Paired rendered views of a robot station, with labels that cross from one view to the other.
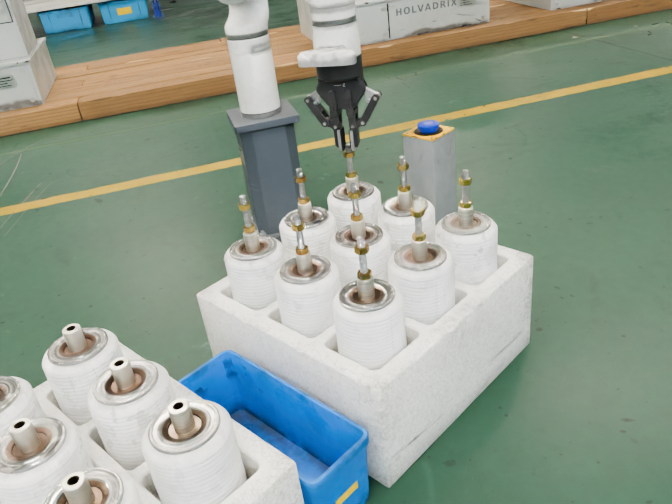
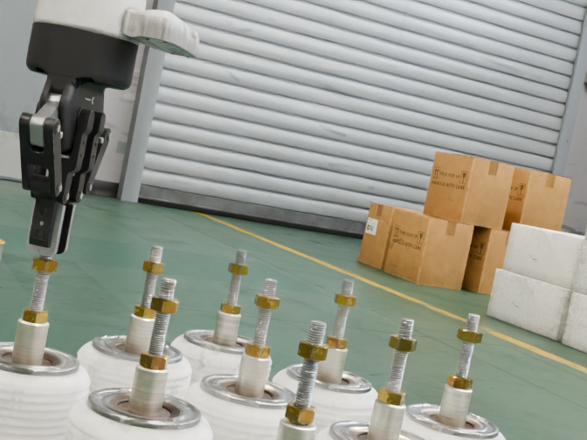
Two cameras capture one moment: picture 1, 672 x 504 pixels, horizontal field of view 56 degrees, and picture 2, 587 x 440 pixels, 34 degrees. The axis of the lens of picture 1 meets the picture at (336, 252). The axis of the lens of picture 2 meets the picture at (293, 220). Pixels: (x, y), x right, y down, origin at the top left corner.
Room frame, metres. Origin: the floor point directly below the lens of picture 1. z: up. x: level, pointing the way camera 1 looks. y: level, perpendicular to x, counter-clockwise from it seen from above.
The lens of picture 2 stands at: (1.03, 0.66, 0.43)
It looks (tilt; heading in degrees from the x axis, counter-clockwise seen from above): 4 degrees down; 256
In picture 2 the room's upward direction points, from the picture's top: 11 degrees clockwise
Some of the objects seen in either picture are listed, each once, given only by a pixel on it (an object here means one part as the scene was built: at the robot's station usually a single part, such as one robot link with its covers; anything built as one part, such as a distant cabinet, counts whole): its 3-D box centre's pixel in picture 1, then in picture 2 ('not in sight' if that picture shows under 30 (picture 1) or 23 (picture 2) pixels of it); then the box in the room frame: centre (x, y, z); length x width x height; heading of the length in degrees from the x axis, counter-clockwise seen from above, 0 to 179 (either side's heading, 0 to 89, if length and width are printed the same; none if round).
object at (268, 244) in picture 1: (253, 248); not in sight; (0.87, 0.13, 0.25); 0.08 x 0.08 x 0.01
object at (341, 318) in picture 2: (418, 225); (340, 322); (0.78, -0.12, 0.30); 0.01 x 0.01 x 0.08
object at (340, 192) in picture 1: (353, 191); (26, 360); (1.03, -0.05, 0.25); 0.08 x 0.08 x 0.01
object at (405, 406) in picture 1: (368, 319); not in sight; (0.86, -0.04, 0.09); 0.39 x 0.39 x 0.18; 43
